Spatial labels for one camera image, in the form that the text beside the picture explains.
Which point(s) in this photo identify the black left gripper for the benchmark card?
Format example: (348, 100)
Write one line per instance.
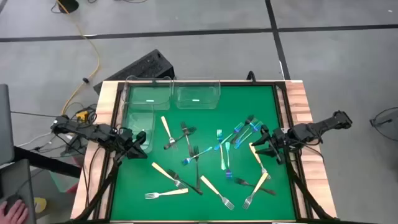
(126, 140)

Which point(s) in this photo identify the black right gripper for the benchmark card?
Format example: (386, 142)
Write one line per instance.
(280, 140)

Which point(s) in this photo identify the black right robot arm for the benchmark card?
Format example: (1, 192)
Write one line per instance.
(317, 127)

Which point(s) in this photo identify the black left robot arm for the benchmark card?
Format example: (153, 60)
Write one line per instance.
(93, 132)

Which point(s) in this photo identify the clear plastic bin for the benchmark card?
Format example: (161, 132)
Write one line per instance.
(149, 93)
(196, 93)
(138, 124)

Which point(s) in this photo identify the green table mat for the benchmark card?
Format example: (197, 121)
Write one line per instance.
(280, 202)

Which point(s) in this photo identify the yellow power box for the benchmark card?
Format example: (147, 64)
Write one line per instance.
(82, 115)

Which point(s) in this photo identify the black table clamp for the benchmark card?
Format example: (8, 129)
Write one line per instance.
(250, 73)

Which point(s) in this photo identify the teal plastic box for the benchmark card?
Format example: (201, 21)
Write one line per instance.
(62, 182)

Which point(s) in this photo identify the black floor beam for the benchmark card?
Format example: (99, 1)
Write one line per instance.
(46, 161)

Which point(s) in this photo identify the yellow tape roll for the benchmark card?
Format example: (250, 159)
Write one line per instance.
(40, 205)

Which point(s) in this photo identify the grey desk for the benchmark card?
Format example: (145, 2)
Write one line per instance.
(18, 180)

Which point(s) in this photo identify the grey monitor panel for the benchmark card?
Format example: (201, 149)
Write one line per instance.
(6, 124)

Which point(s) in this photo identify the black computer mouse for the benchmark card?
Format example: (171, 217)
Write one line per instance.
(12, 199)

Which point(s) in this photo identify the person's hand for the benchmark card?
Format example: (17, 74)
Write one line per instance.
(14, 214)

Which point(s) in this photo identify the black round base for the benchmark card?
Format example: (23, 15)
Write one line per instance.
(69, 4)

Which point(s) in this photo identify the black frame strut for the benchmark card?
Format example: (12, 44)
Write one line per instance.
(105, 177)
(308, 186)

